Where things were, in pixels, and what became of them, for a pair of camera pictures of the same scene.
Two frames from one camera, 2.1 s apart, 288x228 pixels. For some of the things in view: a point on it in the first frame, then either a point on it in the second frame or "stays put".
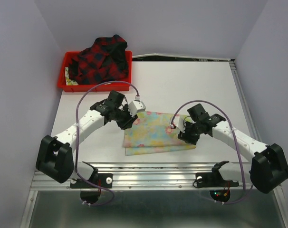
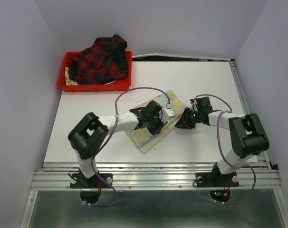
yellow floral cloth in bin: [69, 81] stays put
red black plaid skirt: [106, 61] stays put
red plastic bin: [106, 87] stays put
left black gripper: [128, 123] → [161, 124]
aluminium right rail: [254, 131] stays put
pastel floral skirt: [150, 132] → [143, 137]
